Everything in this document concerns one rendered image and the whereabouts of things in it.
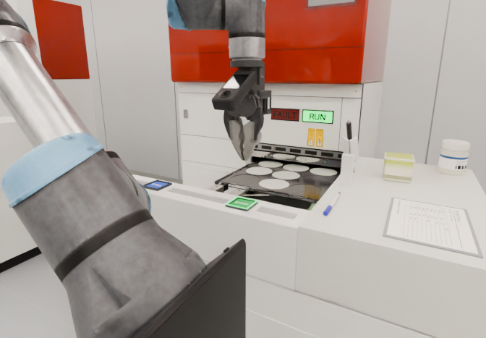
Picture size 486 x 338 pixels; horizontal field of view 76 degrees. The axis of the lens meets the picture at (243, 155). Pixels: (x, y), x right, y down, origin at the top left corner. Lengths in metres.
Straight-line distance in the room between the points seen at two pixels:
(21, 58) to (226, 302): 0.51
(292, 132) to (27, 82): 0.91
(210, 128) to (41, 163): 1.10
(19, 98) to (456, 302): 0.77
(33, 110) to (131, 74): 3.36
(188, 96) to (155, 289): 1.22
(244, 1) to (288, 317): 0.65
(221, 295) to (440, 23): 2.48
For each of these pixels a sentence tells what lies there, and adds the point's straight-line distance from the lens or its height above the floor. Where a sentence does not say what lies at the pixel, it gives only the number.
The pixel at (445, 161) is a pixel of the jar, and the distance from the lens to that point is 1.10.
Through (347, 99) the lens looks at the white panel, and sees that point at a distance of 1.19.
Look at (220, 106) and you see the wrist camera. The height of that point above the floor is 1.19.
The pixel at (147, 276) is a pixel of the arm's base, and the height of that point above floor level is 1.06.
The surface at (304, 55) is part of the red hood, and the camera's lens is 1.17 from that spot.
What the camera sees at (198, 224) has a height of 0.91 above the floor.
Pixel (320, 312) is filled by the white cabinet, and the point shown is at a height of 0.79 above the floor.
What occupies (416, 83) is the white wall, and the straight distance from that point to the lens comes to 2.65.
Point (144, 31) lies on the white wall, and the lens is 3.79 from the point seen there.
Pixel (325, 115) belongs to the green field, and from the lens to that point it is 1.20.
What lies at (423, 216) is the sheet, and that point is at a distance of 0.75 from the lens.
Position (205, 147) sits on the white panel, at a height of 0.93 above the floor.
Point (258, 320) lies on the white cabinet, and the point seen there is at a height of 0.71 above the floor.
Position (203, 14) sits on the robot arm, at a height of 1.36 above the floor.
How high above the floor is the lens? 1.25
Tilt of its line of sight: 14 degrees down
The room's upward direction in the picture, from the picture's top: straight up
